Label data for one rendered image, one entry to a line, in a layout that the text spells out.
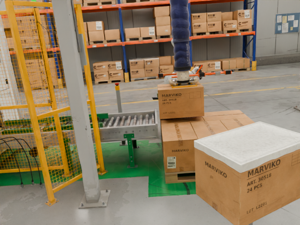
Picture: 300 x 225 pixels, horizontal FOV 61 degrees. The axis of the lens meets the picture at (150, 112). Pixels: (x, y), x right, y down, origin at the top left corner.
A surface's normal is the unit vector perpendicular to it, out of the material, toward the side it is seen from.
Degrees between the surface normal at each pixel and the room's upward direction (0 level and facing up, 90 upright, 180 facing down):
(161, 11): 90
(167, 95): 90
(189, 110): 90
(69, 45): 90
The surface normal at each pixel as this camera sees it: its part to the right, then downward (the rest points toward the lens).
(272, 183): 0.45, 0.22
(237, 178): -0.89, 0.19
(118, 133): 0.00, 0.28
